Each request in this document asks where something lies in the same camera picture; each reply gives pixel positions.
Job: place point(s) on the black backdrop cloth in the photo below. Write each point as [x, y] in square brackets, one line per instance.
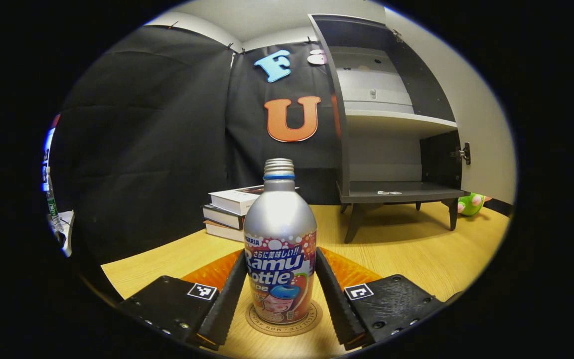
[157, 149]

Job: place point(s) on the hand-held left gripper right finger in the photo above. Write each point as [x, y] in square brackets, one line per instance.
[334, 304]

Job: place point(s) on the grey cabinet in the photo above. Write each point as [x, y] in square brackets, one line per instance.
[426, 192]

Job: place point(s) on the white book with photo cover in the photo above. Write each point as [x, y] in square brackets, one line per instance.
[232, 199]

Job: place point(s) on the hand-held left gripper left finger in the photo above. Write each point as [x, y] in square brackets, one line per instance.
[229, 304]

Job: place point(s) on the clear plastic water bottle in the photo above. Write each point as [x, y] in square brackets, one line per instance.
[52, 204]

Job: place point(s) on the round brown coaster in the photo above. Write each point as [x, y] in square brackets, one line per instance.
[287, 330]

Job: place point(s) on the dark covered book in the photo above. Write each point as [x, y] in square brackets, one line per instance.
[219, 217]

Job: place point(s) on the pale covered book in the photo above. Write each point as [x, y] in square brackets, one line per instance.
[222, 232]

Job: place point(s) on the silver aluminium bottle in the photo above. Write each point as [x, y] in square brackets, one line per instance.
[279, 224]

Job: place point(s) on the white cabinet shelf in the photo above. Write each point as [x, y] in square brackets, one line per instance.
[391, 119]

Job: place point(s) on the white flat object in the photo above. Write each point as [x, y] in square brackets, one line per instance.
[68, 229]

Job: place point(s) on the metal door hinge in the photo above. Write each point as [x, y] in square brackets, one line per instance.
[396, 35]
[462, 153]

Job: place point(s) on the green plush toy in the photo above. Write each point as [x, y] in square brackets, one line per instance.
[469, 205]

